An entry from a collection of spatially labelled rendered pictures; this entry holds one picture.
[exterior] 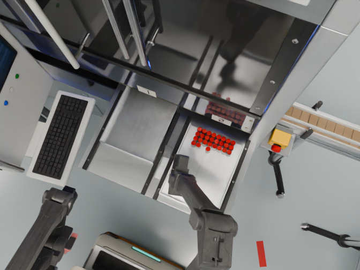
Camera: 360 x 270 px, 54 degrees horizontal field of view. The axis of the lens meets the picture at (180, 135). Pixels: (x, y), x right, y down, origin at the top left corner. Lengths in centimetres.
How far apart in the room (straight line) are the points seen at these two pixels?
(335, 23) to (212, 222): 51
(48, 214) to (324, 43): 83
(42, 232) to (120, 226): 145
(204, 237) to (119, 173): 80
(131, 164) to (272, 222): 122
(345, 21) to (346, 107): 207
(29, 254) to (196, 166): 82
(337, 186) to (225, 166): 122
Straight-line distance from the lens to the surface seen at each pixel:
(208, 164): 156
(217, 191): 155
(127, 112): 164
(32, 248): 102
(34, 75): 172
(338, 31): 77
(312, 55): 86
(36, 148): 181
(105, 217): 248
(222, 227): 89
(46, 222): 106
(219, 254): 88
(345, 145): 167
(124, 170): 158
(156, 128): 160
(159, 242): 243
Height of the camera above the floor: 242
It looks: 75 degrees down
